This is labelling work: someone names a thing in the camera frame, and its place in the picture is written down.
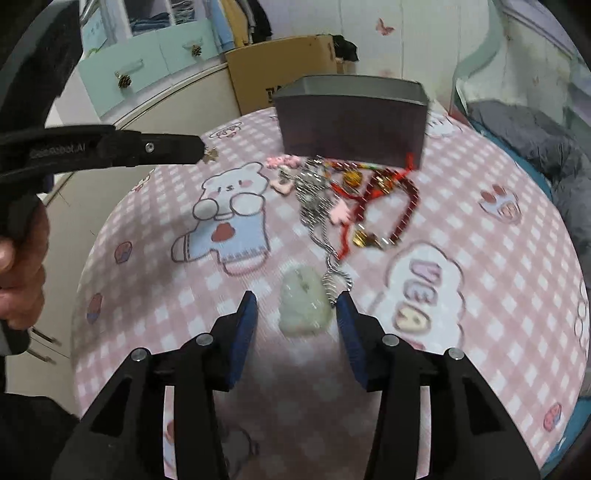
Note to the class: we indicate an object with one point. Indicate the small pink charm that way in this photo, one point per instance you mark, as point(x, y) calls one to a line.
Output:
point(281, 186)

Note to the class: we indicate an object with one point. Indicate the small gold star charm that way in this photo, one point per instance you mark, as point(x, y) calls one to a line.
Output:
point(210, 155)

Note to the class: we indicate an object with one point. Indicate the teal bed sheet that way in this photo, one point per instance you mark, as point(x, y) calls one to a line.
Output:
point(531, 175)

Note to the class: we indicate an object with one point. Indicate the orange bead charm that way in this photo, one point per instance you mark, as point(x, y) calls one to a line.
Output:
point(353, 178)

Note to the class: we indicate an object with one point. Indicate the grey metal tin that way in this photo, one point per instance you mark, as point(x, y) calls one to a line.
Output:
point(351, 124)

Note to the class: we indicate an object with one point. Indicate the grey duvet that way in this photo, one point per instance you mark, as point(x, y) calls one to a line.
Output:
point(521, 129)

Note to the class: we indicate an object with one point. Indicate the cream curved cabinet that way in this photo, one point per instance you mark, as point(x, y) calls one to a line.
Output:
point(184, 101)

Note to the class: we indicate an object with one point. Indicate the mint green drawer unit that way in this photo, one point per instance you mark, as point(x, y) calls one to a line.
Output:
point(147, 64)

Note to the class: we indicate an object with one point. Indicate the white wardrobe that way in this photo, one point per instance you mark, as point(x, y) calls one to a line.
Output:
point(415, 55)

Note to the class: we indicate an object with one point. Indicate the pale green jade pendant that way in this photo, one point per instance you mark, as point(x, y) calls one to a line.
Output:
point(304, 300)

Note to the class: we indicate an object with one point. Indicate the yellow hanging garment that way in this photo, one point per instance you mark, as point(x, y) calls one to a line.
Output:
point(238, 21)

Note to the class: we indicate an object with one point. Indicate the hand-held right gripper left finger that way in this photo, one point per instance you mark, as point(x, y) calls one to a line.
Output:
point(242, 337)

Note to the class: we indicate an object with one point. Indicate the pink butterfly sticker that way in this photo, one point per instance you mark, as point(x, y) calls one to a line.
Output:
point(385, 26)

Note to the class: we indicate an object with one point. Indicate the black cloth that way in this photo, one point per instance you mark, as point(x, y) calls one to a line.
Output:
point(345, 48)

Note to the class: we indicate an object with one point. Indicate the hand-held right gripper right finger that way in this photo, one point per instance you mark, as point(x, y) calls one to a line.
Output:
point(353, 341)

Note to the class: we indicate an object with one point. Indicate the mint and white bunk bed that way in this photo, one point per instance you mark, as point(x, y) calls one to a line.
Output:
point(475, 41)

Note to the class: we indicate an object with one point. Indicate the white open shelf unit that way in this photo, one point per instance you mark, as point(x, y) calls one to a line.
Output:
point(106, 23)

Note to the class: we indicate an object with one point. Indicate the folded blue jeans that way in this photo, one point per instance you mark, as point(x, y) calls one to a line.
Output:
point(150, 23)

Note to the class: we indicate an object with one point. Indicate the light blue hanging garment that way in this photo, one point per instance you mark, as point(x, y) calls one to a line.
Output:
point(224, 27)

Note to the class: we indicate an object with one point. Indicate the black hanging garment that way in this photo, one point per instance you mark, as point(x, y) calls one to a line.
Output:
point(261, 21)

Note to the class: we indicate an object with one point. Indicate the pink checkered bear tablecloth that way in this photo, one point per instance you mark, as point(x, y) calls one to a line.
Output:
point(175, 286)

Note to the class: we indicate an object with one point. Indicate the pink hand-shaped charm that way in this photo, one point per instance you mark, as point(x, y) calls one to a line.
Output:
point(340, 211)

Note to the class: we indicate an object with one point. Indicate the person's left hand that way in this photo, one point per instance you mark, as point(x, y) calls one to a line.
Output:
point(25, 286)

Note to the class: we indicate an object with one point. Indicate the tall cardboard box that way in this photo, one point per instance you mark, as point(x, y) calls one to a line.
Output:
point(277, 64)

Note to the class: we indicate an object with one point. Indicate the pinecone drawer knob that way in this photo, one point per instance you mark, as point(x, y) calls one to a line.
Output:
point(197, 50)
point(124, 81)

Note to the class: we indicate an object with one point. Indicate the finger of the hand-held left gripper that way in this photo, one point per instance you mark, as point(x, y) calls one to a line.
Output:
point(175, 147)

